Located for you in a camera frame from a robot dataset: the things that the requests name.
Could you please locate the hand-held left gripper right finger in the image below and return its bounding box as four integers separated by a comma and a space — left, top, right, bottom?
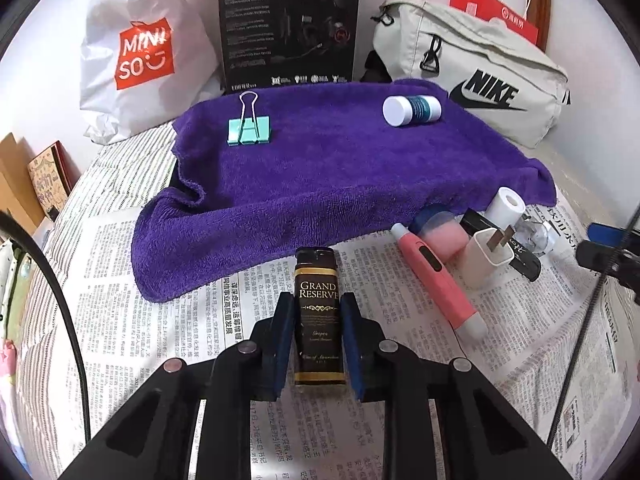
340, 294, 586, 480

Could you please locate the beige waist bag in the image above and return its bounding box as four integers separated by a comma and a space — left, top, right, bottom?
371, 0, 571, 149

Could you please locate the pink white pen tool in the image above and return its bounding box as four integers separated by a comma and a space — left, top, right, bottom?
391, 222, 487, 339

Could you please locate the newspaper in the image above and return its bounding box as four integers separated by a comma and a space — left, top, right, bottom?
75, 195, 640, 480

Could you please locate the cardboard box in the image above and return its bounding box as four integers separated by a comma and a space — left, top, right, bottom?
0, 132, 46, 241

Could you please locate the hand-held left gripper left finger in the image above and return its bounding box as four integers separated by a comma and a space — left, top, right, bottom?
60, 292, 301, 480

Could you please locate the blue plastic lid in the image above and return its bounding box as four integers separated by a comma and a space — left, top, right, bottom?
412, 204, 456, 233

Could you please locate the pink floral cloth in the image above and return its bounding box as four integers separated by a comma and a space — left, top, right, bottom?
0, 340, 21, 386

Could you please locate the white plastic shopping bag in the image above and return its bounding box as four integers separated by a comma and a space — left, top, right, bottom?
79, 0, 226, 146

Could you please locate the white blue-label pill bottle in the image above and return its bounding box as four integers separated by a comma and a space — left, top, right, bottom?
382, 94, 443, 128

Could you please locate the white charger plug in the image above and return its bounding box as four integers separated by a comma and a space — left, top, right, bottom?
459, 225, 517, 288

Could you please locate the purple towel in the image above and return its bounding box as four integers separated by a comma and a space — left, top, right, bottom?
132, 79, 557, 303

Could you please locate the small clear bottle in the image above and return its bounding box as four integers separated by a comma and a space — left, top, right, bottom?
520, 212, 556, 256

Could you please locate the teal binder clip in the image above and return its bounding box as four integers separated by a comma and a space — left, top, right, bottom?
227, 91, 273, 147

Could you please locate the white small cylinder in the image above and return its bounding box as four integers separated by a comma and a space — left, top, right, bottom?
485, 186, 526, 231

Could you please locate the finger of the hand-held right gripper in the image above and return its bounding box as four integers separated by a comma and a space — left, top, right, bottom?
575, 240, 640, 306
587, 207, 640, 248

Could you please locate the pink sponge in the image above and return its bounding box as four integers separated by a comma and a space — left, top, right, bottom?
419, 220, 468, 261

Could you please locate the red paper bag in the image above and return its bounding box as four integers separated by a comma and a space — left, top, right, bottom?
449, 0, 541, 46

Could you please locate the black gold-print lighter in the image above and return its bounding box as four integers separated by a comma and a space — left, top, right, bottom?
292, 246, 347, 387

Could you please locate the black headphone box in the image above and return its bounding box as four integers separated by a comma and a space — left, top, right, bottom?
216, 0, 362, 93

